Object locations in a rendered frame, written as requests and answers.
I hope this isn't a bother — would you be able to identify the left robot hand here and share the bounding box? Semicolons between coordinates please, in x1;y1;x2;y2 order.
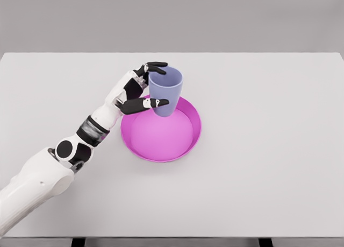
103;61;170;116

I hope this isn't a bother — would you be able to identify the lavender plastic cup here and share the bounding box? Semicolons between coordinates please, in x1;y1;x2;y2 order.
148;66;184;117

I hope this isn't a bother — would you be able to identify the pink round plate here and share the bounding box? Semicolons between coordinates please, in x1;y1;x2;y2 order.
120;94;202;163

